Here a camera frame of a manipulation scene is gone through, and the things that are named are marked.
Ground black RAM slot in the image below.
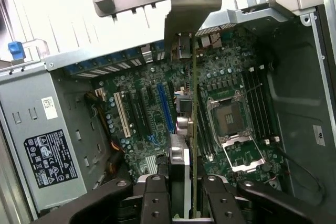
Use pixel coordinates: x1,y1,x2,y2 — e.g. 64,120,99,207
243,72,265,143
248,71,270,143
253,71,275,143
258,70,280,144

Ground thin black wire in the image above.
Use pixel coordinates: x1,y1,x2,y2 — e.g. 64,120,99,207
277,144,324,200

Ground metal socket cover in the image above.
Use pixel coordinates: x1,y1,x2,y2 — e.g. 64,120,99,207
221,134,266,173

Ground blue plastic case latch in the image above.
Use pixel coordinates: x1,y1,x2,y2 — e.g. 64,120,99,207
7,40,27,61

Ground short black expansion slot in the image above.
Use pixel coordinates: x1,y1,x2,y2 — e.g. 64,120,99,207
145,86,156,102

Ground CPU socket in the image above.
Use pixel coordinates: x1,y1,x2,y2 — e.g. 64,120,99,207
206,90,253,136

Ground blue expansion slot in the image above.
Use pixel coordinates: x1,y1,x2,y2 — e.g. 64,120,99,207
156,83,176,134

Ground power supply wire bundle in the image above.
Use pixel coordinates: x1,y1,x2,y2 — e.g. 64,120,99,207
83,89,126,176

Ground long black expansion slot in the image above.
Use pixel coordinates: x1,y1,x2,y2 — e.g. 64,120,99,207
127,89,144,136

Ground white expansion slot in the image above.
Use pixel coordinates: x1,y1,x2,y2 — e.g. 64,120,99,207
113,91,132,138

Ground grey metal PC case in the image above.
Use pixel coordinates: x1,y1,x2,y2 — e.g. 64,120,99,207
0,0,336,224

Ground silver finned chipset heatsink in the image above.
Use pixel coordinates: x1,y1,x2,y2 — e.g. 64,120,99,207
143,155,160,175

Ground grey power supply unit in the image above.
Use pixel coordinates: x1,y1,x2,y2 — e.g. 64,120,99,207
0,62,111,213

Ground green motherboard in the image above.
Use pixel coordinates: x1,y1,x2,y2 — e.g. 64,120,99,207
90,31,287,184

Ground thin metal locking lever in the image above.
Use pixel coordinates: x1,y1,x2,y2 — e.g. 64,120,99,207
240,83,264,97

